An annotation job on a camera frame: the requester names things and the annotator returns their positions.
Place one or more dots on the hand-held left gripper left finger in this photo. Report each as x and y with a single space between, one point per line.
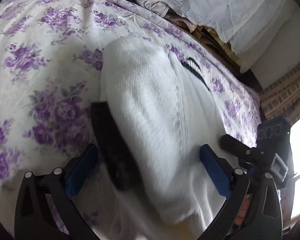
82 170

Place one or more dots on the white quilt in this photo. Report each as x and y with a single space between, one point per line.
270 35

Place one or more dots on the purple floral bedsheet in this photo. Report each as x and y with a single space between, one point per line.
40 67

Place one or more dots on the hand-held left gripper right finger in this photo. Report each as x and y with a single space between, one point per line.
215 172

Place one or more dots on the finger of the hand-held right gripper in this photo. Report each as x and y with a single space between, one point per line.
231 143

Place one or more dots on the stack of folded blankets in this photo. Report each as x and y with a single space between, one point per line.
207 33

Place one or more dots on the white sweater with black trim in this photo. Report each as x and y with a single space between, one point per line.
152 117

